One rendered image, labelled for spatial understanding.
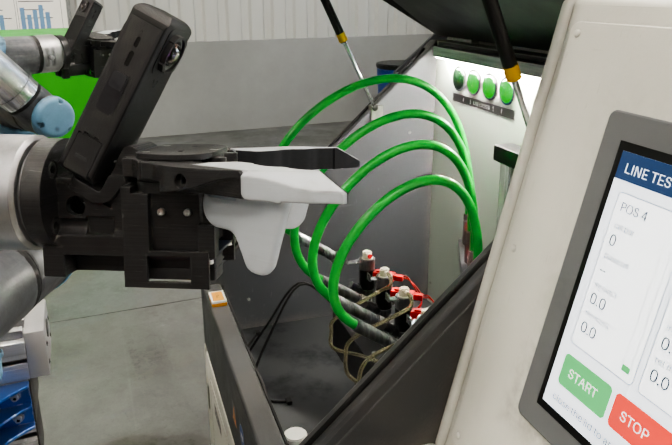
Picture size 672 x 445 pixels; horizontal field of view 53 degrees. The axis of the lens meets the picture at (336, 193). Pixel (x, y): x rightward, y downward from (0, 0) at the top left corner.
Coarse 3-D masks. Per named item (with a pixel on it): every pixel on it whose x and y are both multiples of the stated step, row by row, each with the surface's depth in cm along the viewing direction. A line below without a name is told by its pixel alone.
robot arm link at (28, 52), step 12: (0, 36) 128; (12, 36) 130; (24, 36) 131; (0, 48) 126; (12, 48) 127; (24, 48) 129; (36, 48) 130; (24, 60) 129; (36, 60) 131; (36, 72) 133
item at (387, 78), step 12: (360, 84) 110; (372, 84) 110; (420, 84) 113; (336, 96) 109; (444, 96) 115; (312, 108) 109; (324, 108) 109; (444, 108) 116; (300, 120) 108; (456, 120) 117; (288, 132) 109; (288, 144) 109
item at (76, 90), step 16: (0, 32) 416; (16, 32) 415; (32, 32) 414; (48, 32) 413; (64, 32) 413; (48, 80) 385; (64, 80) 389; (80, 80) 393; (96, 80) 398; (64, 96) 391; (80, 96) 396; (80, 112) 398
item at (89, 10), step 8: (88, 0) 139; (80, 8) 139; (88, 8) 138; (96, 8) 138; (80, 16) 139; (88, 16) 138; (96, 16) 139; (72, 24) 139; (80, 24) 138; (88, 24) 138; (72, 32) 138; (80, 32) 137; (88, 32) 139; (72, 40) 138; (80, 40) 138; (80, 48) 138
